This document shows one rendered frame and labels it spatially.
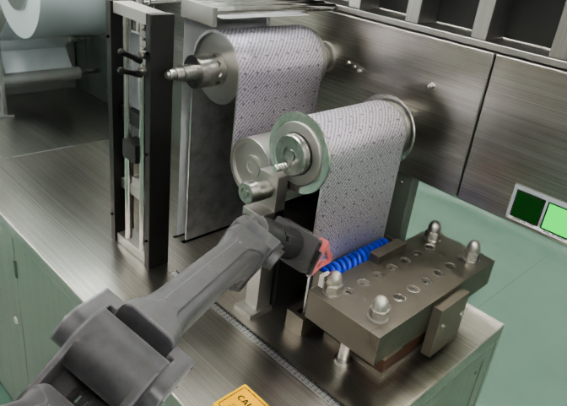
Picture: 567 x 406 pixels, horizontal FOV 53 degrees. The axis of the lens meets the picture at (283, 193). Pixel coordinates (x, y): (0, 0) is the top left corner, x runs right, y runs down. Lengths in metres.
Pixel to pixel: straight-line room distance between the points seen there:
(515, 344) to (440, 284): 1.75
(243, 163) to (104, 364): 0.70
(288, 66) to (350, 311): 0.51
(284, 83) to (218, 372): 0.58
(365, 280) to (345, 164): 0.23
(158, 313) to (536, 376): 2.31
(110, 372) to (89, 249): 0.88
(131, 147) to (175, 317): 0.69
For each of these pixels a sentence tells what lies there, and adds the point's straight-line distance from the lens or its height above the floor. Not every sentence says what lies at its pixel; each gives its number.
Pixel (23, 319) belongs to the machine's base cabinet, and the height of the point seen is 0.56.
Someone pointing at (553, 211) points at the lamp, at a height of 1.20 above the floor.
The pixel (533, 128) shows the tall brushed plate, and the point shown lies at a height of 1.33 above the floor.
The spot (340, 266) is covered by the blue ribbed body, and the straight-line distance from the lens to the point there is 1.10.
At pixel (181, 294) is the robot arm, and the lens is 0.60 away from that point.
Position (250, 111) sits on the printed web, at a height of 1.27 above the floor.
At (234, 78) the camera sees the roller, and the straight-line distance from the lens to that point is 1.13.
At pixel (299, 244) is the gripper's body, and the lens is 0.97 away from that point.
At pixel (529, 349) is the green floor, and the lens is 2.88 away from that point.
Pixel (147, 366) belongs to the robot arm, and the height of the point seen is 1.28.
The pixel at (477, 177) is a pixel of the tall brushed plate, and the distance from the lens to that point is 1.20.
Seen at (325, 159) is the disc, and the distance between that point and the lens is 0.97.
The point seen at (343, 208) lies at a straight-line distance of 1.07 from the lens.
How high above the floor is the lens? 1.63
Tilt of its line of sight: 26 degrees down
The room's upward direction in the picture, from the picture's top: 7 degrees clockwise
